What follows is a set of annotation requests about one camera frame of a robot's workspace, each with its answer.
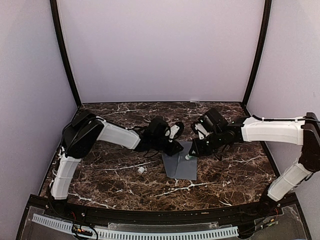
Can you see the black table edge rail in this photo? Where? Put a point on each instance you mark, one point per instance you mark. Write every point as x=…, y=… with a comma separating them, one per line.
x=239, y=214

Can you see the black frame post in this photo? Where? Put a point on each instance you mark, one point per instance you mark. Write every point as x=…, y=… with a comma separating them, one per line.
x=63, y=52
x=258, y=53

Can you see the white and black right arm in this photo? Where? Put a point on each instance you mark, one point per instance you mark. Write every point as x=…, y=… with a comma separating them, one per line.
x=214, y=132

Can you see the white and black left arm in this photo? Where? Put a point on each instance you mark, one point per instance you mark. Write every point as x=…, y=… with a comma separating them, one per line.
x=80, y=135

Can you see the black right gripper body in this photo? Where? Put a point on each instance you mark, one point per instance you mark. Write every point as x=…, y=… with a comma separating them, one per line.
x=206, y=149

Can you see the white green glue stick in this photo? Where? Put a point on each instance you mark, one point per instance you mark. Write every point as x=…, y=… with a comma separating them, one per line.
x=188, y=157

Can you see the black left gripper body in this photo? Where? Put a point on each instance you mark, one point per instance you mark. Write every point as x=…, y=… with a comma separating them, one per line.
x=169, y=151

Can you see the grey envelope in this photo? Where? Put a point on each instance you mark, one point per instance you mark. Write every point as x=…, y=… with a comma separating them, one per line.
x=177, y=167

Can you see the grey slotted cable duct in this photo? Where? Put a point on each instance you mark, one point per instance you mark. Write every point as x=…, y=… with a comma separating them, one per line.
x=121, y=231

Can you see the black right frame post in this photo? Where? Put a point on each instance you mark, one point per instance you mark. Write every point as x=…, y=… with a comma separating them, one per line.
x=258, y=53

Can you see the black left frame post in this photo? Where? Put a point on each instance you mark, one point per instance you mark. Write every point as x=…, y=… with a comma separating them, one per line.
x=63, y=52

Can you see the white glue stick cap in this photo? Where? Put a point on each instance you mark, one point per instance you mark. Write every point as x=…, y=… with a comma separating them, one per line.
x=141, y=170

